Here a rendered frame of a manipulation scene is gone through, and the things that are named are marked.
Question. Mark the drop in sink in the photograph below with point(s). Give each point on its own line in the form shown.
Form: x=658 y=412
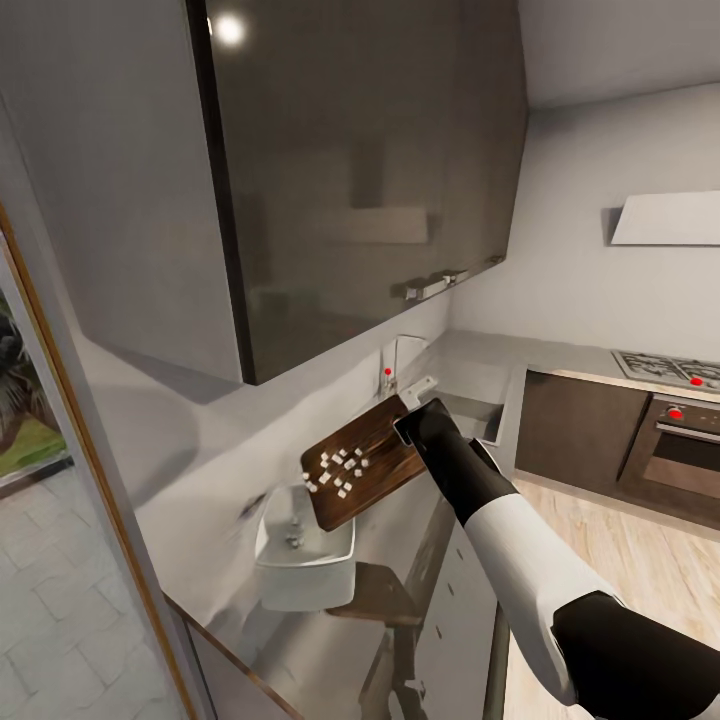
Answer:
x=476 y=393

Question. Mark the bowl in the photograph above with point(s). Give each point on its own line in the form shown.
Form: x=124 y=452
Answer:
x=274 y=548

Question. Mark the cutting board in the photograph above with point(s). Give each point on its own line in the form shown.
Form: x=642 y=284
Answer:
x=376 y=448

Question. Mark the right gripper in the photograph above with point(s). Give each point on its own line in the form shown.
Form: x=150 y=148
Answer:
x=401 y=426

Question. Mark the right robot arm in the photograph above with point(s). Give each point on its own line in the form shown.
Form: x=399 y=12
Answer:
x=573 y=629

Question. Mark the oven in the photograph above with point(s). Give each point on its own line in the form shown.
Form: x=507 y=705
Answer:
x=675 y=451

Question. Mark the range hood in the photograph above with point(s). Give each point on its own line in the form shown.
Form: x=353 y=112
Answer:
x=691 y=217

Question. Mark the fixed window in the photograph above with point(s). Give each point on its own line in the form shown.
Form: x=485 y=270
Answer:
x=78 y=638

